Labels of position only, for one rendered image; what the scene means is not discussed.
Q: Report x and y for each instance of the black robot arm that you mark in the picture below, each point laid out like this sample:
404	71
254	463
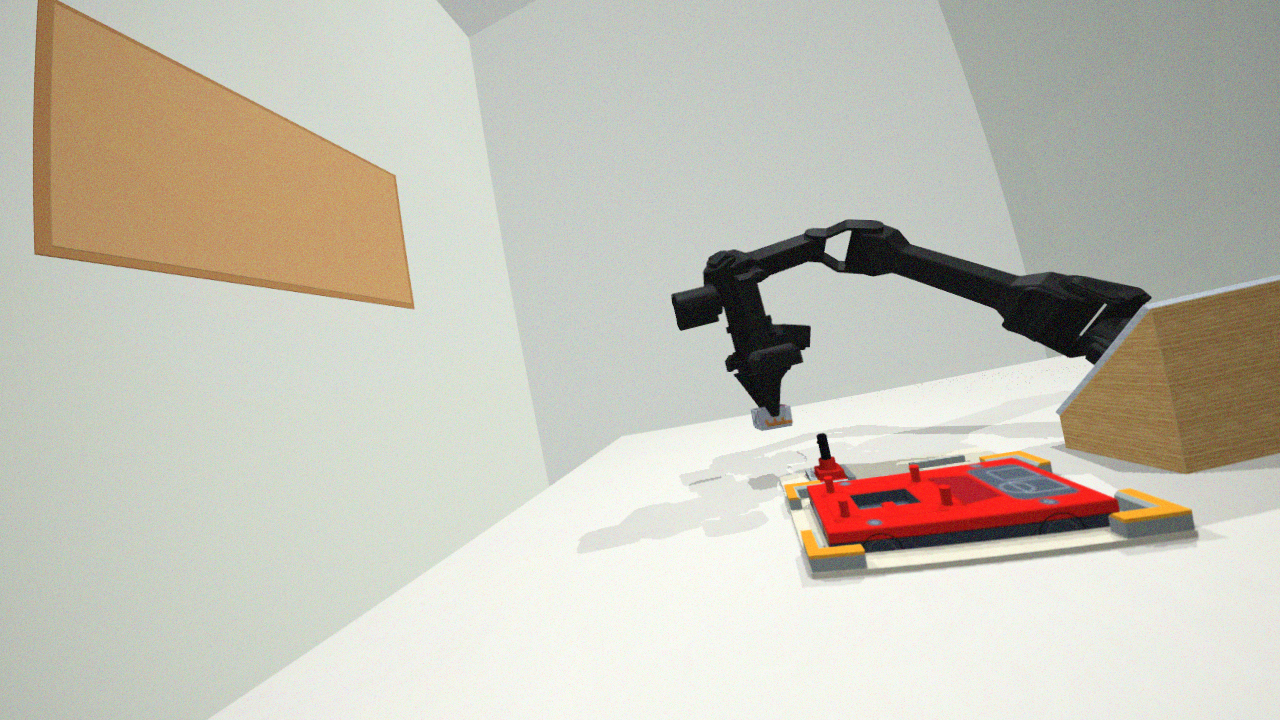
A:
1049	308

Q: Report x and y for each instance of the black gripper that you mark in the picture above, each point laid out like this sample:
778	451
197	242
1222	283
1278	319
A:
760	363

